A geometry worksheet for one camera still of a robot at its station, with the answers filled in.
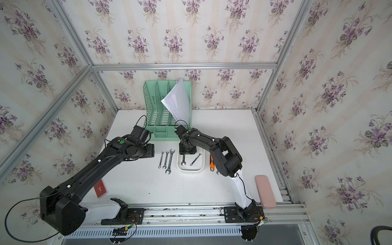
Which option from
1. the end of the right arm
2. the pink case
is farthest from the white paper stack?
the pink case

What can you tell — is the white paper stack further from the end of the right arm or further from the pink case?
the pink case

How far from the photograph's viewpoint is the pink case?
0.77 metres
